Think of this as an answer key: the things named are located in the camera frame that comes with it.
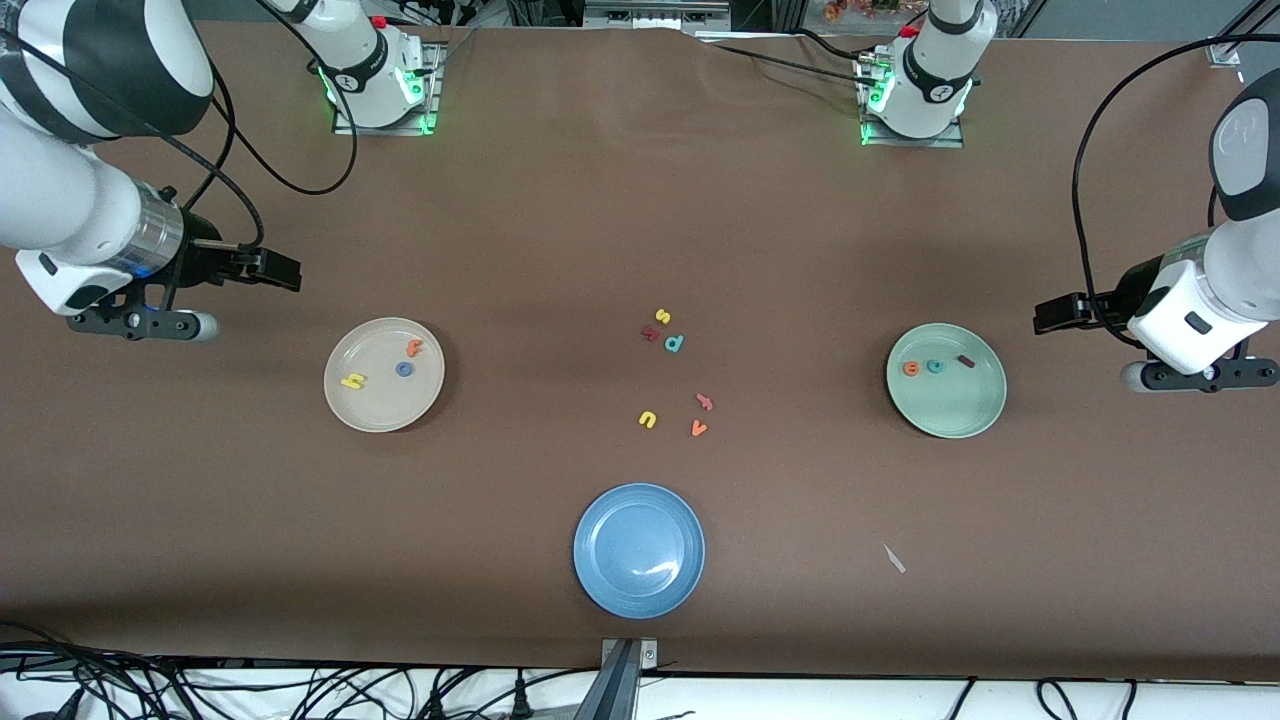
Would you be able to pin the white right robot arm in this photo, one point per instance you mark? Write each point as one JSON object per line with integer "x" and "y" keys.
{"x": 60, "y": 200}

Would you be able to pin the beige plate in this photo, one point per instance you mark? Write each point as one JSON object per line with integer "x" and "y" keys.
{"x": 385, "y": 405}

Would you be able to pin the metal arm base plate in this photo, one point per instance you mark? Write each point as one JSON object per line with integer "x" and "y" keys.
{"x": 436, "y": 90}
{"x": 950, "y": 142}

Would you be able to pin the white paper scrap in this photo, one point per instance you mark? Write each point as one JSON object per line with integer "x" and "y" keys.
{"x": 893, "y": 558}

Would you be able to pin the green plate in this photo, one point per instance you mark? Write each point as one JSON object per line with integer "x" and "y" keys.
{"x": 945, "y": 410}

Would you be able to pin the aluminium frame structure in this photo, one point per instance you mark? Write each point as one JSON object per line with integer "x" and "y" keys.
{"x": 655, "y": 15}

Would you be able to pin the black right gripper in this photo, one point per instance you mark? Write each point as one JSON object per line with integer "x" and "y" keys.
{"x": 203, "y": 259}

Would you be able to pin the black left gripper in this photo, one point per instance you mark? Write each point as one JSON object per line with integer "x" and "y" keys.
{"x": 1127, "y": 295}

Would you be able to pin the blue plate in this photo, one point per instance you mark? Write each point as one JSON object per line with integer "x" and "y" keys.
{"x": 640, "y": 550}

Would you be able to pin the brown table cover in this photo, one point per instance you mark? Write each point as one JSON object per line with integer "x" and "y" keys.
{"x": 640, "y": 200}

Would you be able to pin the black power plug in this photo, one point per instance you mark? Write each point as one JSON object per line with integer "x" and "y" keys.
{"x": 437, "y": 700}
{"x": 520, "y": 697}

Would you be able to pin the aluminium profile bar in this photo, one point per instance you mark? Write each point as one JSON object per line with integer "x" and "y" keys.
{"x": 1237, "y": 28}

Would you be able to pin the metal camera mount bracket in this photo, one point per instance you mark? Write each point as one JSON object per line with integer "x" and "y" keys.
{"x": 628, "y": 652}

